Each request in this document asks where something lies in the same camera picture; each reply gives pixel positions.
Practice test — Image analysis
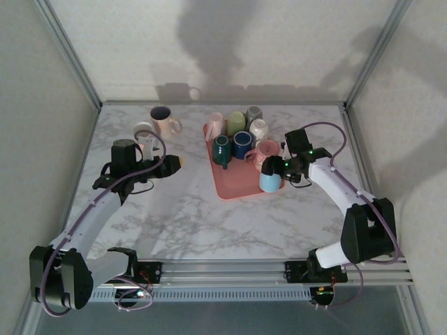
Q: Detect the light blue mug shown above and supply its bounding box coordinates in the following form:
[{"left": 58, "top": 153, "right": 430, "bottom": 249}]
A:
[{"left": 258, "top": 170, "right": 286, "bottom": 193}]

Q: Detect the pale pink tall mug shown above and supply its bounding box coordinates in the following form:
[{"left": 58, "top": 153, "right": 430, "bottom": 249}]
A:
[{"left": 205, "top": 112, "right": 224, "bottom": 142}]

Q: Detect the white speckled mug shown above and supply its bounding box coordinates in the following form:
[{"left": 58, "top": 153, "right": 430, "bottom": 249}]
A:
[{"left": 248, "top": 118, "right": 270, "bottom": 140}]

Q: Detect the grey mug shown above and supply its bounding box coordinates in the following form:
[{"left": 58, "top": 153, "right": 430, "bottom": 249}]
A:
[{"left": 245, "top": 105, "right": 264, "bottom": 123}]

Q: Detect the pink floral mug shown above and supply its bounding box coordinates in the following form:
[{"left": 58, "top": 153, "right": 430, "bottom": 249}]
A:
[{"left": 244, "top": 140, "right": 280, "bottom": 172}]

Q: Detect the black controller with led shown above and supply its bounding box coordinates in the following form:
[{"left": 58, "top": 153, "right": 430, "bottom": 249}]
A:
[
  {"left": 113, "top": 286, "right": 148, "bottom": 308},
  {"left": 309, "top": 285, "right": 337, "bottom": 310}
]

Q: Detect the aluminium frame post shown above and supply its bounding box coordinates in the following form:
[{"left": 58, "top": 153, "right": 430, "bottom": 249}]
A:
[
  {"left": 33, "top": 0, "right": 103, "bottom": 110},
  {"left": 13, "top": 299, "right": 41, "bottom": 335},
  {"left": 397, "top": 284, "right": 432, "bottom": 335},
  {"left": 344, "top": 0, "right": 415, "bottom": 109}
]

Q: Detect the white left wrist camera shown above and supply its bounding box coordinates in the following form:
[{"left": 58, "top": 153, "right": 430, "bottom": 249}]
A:
[{"left": 141, "top": 134, "right": 156, "bottom": 162}]

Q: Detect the aluminium frame rail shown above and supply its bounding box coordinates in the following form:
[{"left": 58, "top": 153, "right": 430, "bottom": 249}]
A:
[
  {"left": 61, "top": 104, "right": 103, "bottom": 241},
  {"left": 99, "top": 100, "right": 347, "bottom": 107},
  {"left": 339, "top": 104, "right": 392, "bottom": 259}
]

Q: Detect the cream mug with purple interior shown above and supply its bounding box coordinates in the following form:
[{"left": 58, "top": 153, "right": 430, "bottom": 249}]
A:
[{"left": 149, "top": 105, "right": 184, "bottom": 140}]

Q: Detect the dark blue mug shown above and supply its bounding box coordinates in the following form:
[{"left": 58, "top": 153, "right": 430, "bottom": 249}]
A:
[{"left": 233, "top": 131, "right": 254, "bottom": 160}]

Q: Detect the light green mug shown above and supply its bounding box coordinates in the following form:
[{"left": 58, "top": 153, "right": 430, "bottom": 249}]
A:
[{"left": 226, "top": 110, "right": 247, "bottom": 137}]

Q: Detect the black electronics box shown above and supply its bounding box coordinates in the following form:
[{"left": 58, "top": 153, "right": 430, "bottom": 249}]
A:
[
  {"left": 138, "top": 261, "right": 163, "bottom": 284},
  {"left": 284, "top": 260, "right": 310, "bottom": 283}
]

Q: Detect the teal mug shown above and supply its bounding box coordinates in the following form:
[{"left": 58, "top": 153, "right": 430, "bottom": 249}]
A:
[{"left": 211, "top": 135, "right": 233, "bottom": 170}]

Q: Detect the pink plastic tray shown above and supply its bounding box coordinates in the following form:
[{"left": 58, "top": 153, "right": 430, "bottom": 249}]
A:
[{"left": 203, "top": 121, "right": 286, "bottom": 201}]

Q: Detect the thin black cable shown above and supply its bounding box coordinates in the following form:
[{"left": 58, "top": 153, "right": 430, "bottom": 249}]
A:
[
  {"left": 131, "top": 178, "right": 155, "bottom": 197},
  {"left": 288, "top": 176, "right": 314, "bottom": 190}
]

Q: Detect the grey slotted cable duct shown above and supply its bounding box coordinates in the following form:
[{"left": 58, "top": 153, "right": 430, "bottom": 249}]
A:
[{"left": 83, "top": 288, "right": 313, "bottom": 303}]

